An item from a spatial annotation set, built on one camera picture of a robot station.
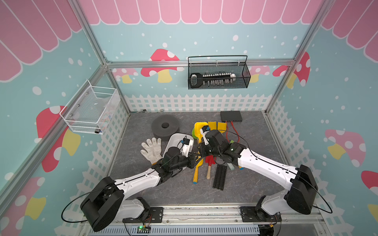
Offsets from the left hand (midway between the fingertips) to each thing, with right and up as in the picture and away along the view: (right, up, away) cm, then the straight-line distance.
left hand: (202, 158), depth 79 cm
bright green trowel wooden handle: (-5, +13, -1) cm, 14 cm away
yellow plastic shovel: (+16, +17, +31) cm, 39 cm away
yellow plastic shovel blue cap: (+10, +18, +33) cm, 39 cm away
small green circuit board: (-31, -34, -6) cm, 46 cm away
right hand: (-2, +6, +1) cm, 7 cm away
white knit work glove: (-31, +1, +20) cm, 37 cm away
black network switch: (+27, +26, +42) cm, 56 cm away
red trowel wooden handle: (+6, -4, +15) cm, 16 cm away
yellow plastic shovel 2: (-3, -11, +9) cm, 14 cm away
